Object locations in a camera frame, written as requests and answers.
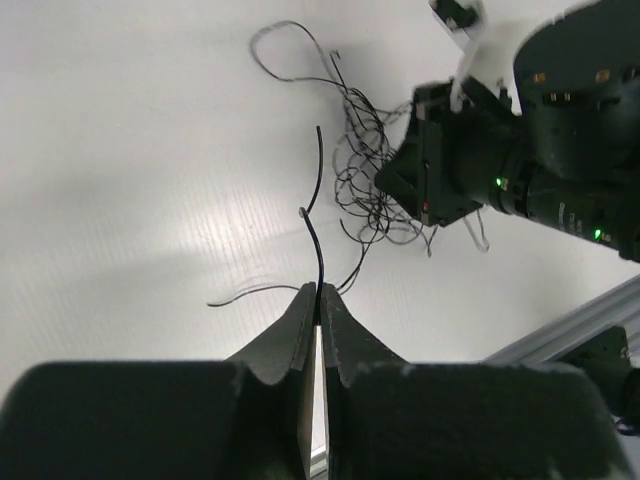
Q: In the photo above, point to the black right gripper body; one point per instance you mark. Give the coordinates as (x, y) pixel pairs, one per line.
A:
(452, 163)

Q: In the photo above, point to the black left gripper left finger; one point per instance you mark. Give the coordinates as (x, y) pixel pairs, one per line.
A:
(246, 417)

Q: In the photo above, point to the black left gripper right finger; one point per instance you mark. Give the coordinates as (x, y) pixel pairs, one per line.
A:
(388, 418)

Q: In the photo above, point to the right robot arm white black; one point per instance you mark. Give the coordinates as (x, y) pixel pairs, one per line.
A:
(540, 121)

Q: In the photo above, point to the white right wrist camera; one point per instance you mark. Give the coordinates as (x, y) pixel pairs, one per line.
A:
(462, 45)

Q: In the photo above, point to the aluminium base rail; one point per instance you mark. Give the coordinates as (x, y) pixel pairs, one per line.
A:
(547, 345)

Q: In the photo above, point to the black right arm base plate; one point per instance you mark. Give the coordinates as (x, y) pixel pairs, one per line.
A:
(605, 360)

